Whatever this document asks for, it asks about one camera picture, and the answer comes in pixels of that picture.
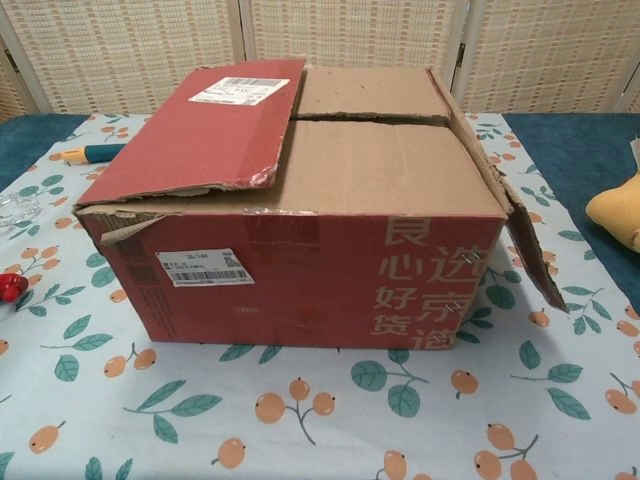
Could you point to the red cardboard box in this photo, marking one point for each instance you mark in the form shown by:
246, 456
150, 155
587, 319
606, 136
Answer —
325, 190

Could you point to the floral fruit print tablecloth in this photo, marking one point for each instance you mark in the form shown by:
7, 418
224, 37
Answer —
320, 415

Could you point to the woven folding screen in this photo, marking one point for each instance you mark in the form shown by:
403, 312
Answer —
125, 55

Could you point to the yellow plush toy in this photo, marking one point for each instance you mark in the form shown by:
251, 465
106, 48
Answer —
615, 210

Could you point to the clear glass dish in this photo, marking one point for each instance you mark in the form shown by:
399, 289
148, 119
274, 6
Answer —
20, 210

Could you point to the black device with red cap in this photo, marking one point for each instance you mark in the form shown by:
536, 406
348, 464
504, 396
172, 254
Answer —
11, 287

